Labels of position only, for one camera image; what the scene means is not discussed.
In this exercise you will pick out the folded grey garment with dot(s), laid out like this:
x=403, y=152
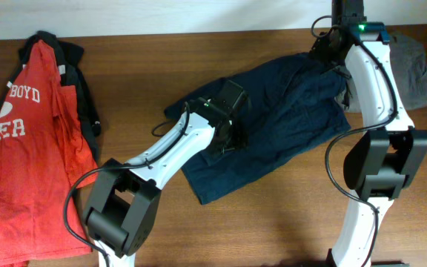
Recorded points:
x=409, y=67

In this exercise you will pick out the dark teal shorts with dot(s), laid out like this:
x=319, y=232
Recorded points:
x=291, y=110

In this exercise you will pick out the black garment with white trim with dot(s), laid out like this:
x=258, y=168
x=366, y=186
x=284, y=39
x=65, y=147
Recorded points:
x=69, y=56

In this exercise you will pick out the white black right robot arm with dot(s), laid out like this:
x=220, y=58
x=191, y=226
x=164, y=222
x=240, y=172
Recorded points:
x=390, y=151

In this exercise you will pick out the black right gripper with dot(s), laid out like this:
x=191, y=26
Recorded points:
x=318, y=47

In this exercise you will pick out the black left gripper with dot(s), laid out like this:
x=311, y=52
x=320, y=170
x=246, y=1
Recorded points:
x=242, y=138

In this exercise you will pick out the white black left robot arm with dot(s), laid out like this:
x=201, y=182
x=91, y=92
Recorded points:
x=122, y=206

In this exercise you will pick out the red printed t-shirt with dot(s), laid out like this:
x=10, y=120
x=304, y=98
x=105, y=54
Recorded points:
x=42, y=155

